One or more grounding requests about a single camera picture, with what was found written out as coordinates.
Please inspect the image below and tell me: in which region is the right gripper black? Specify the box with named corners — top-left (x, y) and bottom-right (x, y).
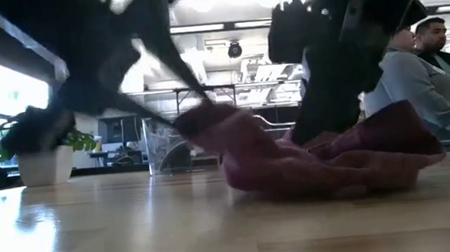
top-left (279, 0), bottom-right (438, 146)

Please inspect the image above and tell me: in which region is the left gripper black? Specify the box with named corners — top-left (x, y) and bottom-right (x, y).
top-left (48, 0), bottom-right (214, 138)

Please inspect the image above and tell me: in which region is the pink corduroy hat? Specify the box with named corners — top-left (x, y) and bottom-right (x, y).
top-left (171, 80), bottom-right (450, 212)

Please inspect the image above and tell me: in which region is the black monitor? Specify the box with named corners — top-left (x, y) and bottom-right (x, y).
top-left (96, 114), bottom-right (144, 147)

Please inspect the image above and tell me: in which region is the clear plastic bin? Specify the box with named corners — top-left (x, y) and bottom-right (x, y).
top-left (141, 110), bottom-right (221, 177)
top-left (251, 110), bottom-right (300, 137)

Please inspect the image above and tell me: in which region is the long ceiling light strip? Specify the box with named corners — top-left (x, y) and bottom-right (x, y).
top-left (168, 0), bottom-right (450, 40)

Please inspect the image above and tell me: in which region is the green plant in white pot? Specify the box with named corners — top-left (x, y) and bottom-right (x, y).
top-left (0, 99), bottom-right (101, 190)

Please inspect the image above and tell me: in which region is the white ring ceiling light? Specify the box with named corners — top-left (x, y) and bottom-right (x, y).
top-left (190, 0), bottom-right (215, 15)

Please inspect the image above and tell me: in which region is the black round ceiling camera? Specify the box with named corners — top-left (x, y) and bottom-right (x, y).
top-left (226, 40), bottom-right (244, 59)

